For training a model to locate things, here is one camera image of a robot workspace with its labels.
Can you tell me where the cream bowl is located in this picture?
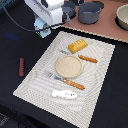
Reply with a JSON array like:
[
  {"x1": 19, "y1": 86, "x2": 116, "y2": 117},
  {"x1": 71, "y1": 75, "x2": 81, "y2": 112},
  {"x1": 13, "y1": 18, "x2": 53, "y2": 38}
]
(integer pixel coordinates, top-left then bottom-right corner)
[{"x1": 116, "y1": 4, "x2": 128, "y2": 30}]

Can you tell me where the small grey saucepan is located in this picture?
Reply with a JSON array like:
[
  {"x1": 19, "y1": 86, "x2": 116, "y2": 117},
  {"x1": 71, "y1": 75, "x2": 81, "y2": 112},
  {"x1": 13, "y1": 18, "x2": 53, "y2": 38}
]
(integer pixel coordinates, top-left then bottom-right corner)
[{"x1": 62, "y1": 1, "x2": 76, "y2": 23}]

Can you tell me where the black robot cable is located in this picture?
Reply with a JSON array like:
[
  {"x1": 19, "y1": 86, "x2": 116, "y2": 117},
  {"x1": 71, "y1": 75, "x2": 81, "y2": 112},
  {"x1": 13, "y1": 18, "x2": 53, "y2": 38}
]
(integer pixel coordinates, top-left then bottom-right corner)
[{"x1": 0, "y1": 4, "x2": 66, "y2": 33}]

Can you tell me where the yellow bread loaf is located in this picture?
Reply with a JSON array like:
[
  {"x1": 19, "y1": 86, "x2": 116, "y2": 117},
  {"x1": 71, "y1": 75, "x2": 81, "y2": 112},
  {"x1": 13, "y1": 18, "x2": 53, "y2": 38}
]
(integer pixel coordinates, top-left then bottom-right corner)
[{"x1": 68, "y1": 39, "x2": 88, "y2": 53}]

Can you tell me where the wooden handled knife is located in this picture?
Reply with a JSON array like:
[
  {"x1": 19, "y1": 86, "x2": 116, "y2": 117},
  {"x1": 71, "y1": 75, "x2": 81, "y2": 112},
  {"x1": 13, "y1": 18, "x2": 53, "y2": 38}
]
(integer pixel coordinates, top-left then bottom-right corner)
[{"x1": 58, "y1": 49, "x2": 99, "y2": 64}]

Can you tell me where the wooden handled fork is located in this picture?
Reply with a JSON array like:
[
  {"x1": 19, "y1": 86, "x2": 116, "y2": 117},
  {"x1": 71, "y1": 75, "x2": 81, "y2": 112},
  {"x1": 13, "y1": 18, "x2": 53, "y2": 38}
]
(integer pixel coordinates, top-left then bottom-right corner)
[{"x1": 44, "y1": 71, "x2": 85, "y2": 90}]

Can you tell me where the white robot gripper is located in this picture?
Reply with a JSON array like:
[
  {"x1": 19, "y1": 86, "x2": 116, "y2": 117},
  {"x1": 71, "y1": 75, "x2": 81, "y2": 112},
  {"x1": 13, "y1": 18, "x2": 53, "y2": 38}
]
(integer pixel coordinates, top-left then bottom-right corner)
[{"x1": 24, "y1": 0, "x2": 64, "y2": 25}]

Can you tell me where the light blue milk carton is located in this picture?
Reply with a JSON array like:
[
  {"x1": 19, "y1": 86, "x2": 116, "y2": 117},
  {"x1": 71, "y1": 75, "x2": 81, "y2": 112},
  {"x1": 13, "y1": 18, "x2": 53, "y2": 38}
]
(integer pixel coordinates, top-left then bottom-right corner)
[{"x1": 34, "y1": 18, "x2": 51, "y2": 38}]

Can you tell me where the red toy sausage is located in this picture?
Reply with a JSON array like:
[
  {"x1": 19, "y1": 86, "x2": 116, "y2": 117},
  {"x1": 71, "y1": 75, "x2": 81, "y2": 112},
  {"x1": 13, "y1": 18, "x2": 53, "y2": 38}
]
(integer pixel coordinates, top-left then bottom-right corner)
[{"x1": 19, "y1": 58, "x2": 24, "y2": 77}]

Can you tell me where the beige woven placemat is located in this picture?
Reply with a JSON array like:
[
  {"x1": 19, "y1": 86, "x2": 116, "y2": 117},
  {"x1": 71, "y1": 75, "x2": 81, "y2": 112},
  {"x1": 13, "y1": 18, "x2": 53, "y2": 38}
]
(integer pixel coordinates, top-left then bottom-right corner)
[{"x1": 13, "y1": 31, "x2": 115, "y2": 128}]

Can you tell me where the white toy fish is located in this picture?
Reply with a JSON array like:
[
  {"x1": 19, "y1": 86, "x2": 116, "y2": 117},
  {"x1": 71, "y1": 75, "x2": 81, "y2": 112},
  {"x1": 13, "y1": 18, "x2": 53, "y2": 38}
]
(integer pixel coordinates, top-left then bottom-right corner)
[{"x1": 52, "y1": 90, "x2": 77, "y2": 99}]

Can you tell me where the large grey pot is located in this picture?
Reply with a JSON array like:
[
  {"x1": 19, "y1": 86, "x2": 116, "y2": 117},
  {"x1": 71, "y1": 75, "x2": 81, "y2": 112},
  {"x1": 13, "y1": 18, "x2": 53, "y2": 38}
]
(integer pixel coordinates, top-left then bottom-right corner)
[{"x1": 78, "y1": 2, "x2": 101, "y2": 24}]

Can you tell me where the tan round plate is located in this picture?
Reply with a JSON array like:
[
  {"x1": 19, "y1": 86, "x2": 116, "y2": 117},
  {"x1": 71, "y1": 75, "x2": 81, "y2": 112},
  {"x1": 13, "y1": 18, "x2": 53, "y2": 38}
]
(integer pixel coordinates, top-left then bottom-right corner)
[{"x1": 55, "y1": 55, "x2": 83, "y2": 78}]

